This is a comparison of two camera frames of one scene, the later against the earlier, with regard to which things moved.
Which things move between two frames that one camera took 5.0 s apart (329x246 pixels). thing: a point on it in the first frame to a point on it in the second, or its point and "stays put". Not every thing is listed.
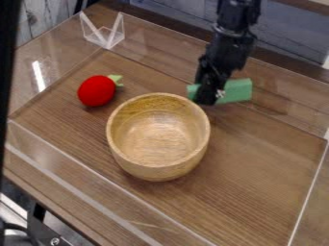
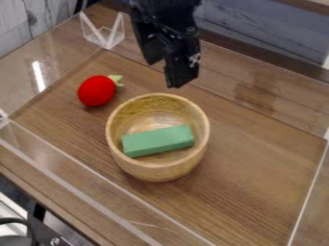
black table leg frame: (41, 233) stays put
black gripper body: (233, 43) to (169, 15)
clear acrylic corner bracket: (103, 36) stays put
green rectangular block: (238, 89) to (158, 140)
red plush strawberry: (97, 89) stays put
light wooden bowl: (157, 135) stays put
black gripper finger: (209, 84) to (181, 61)
